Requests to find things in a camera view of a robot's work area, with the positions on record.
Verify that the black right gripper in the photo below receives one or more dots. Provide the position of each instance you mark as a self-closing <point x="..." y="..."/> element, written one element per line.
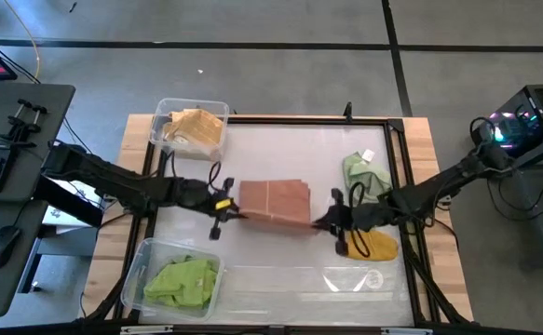
<point x="348" y="218"/>

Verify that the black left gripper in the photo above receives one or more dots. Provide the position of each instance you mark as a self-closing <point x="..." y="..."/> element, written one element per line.
<point x="217" y="205"/>

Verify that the salmon pink towel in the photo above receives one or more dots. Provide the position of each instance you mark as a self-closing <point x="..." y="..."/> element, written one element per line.
<point x="280" y="200"/>

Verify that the small mustard yellow towel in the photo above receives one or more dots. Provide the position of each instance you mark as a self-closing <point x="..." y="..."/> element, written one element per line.
<point x="380" y="246"/>

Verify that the lime green towel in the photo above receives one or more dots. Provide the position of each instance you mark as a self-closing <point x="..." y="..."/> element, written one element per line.
<point x="182" y="284"/>

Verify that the yellow beige checked towel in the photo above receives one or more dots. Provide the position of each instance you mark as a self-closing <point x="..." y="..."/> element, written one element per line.
<point x="201" y="128"/>

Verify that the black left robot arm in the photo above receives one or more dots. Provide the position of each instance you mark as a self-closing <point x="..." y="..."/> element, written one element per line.
<point x="122" y="183"/>

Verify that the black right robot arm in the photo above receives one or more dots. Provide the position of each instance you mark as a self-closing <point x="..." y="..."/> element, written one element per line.
<point x="429" y="193"/>

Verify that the mint green towel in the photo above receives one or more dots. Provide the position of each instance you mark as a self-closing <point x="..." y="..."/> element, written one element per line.
<point x="369" y="177"/>

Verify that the clear plastic bin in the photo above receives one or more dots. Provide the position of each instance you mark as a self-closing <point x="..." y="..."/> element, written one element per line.
<point x="150" y="251"/>
<point x="159" y="104"/>

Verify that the black table clamp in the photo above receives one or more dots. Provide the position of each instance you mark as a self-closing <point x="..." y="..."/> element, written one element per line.
<point x="348" y="111"/>

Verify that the white printed box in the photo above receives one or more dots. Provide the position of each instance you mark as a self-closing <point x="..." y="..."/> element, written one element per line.
<point x="61" y="215"/>

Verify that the black desk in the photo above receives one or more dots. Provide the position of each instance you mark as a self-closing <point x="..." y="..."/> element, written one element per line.
<point x="43" y="121"/>

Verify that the black computer mouse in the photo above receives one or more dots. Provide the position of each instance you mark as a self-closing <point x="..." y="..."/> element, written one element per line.
<point x="2" y="246"/>

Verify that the black RGB computer case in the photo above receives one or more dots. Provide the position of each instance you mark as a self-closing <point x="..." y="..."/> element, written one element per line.
<point x="532" y="107"/>

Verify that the black aluminium table frame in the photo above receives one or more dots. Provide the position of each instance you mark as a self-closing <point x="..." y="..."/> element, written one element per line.
<point x="299" y="120"/>

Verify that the silver metal bracket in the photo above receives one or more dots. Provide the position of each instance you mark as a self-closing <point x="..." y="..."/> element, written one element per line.
<point x="406" y="331"/>
<point x="145" y="330"/>

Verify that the black desk clamp mount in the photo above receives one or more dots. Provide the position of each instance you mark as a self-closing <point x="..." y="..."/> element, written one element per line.
<point x="17" y="124"/>

